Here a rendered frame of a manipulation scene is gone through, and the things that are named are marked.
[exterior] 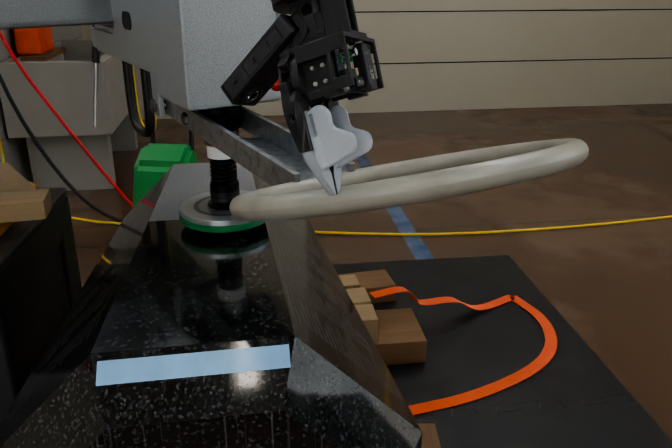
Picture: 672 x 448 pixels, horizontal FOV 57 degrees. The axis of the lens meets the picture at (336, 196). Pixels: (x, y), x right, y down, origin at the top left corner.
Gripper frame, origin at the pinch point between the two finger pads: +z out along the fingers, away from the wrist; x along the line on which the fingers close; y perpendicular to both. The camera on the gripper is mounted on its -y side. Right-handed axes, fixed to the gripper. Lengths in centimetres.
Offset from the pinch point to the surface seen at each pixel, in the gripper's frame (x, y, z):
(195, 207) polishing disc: 55, -68, -2
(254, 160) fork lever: 37, -36, -7
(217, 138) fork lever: 45, -49, -14
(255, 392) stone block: 20.1, -32.2, 29.9
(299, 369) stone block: 26.6, -27.6, 28.6
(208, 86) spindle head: 44, -48, -25
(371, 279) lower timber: 186, -95, 43
